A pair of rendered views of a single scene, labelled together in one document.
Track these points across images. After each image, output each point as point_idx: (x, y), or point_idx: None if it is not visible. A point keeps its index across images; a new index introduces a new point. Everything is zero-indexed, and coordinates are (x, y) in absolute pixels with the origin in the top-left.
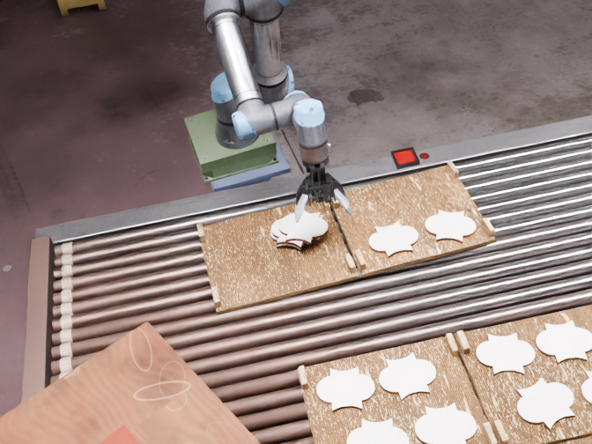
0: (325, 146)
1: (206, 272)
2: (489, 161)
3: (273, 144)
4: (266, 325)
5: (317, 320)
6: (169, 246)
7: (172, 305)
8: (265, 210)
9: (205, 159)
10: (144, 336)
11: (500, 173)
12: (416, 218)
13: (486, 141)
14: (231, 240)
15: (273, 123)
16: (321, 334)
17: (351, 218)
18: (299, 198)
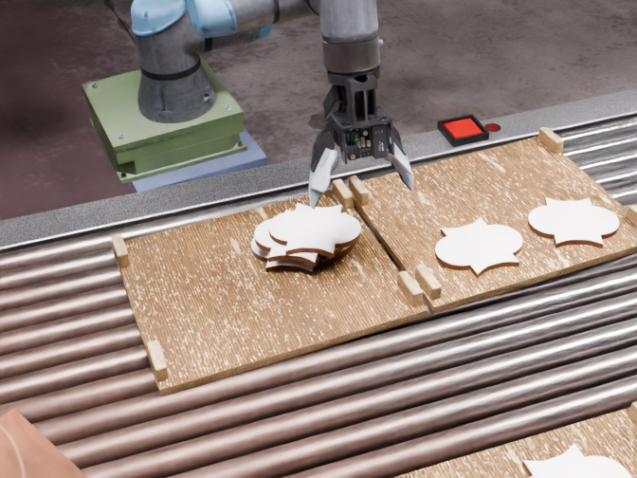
0: (376, 41)
1: (133, 321)
2: (601, 131)
3: (239, 114)
4: (262, 411)
5: (364, 395)
6: (60, 279)
7: (66, 384)
8: (237, 213)
9: (122, 139)
10: (7, 439)
11: (625, 148)
12: (509, 214)
13: (587, 104)
14: (178, 262)
15: (270, 3)
16: (377, 420)
17: (393, 217)
18: (319, 157)
